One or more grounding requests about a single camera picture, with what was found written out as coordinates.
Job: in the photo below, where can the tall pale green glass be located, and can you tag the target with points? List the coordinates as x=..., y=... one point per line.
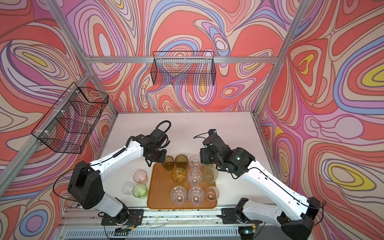
x=210, y=174

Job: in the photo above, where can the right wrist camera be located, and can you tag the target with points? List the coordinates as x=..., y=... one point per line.
x=215, y=144

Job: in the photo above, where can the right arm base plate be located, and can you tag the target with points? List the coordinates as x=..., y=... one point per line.
x=230, y=216

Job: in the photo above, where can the back black wire basket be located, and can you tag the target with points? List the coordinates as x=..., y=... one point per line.
x=183, y=68

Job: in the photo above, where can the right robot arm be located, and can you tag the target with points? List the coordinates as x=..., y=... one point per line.
x=292, y=212

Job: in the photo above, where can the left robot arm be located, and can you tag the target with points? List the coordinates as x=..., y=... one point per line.
x=86, y=183

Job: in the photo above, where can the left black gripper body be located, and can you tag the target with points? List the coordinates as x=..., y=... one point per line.
x=158, y=155

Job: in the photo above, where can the dark olive glass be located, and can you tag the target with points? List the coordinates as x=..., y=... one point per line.
x=181, y=161

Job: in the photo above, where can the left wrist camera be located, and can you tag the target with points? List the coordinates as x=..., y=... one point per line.
x=160, y=139

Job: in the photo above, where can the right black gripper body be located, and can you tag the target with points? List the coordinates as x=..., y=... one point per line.
x=208, y=159

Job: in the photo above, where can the small clear glass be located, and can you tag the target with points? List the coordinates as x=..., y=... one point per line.
x=127, y=188

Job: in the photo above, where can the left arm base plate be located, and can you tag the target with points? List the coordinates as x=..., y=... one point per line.
x=130, y=218

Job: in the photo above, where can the yellow glass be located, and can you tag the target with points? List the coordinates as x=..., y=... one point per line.
x=179, y=175

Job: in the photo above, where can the black wire basket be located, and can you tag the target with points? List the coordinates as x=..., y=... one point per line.
x=73, y=123
x=183, y=68

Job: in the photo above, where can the bright green glass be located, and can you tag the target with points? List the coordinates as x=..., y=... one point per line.
x=140, y=191

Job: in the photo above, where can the brown glass back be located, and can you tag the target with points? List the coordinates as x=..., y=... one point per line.
x=169, y=163

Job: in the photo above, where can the left black wire basket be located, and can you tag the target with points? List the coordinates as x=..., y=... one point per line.
x=73, y=123

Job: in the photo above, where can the pink glass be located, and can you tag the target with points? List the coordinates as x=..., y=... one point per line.
x=212, y=193
x=140, y=176

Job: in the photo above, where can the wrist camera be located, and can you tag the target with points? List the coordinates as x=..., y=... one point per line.
x=160, y=139
x=215, y=144

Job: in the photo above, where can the brown plastic tray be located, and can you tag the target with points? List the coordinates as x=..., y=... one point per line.
x=160, y=188

